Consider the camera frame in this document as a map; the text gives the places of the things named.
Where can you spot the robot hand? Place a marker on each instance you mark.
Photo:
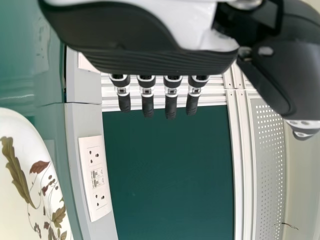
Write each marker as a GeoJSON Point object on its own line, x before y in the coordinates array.
{"type": "Point", "coordinates": [150, 37]}

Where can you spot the white socket strip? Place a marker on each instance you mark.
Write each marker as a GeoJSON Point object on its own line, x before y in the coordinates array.
{"type": "Point", "coordinates": [83, 63]}
{"type": "Point", "coordinates": [95, 200]}

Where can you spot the aluminium workbench frame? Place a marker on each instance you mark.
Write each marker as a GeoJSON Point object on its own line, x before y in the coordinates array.
{"type": "Point", "coordinates": [237, 162]}

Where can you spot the white plate brown leaf pattern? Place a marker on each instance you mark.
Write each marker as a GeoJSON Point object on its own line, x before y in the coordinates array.
{"type": "Point", "coordinates": [15, 140]}

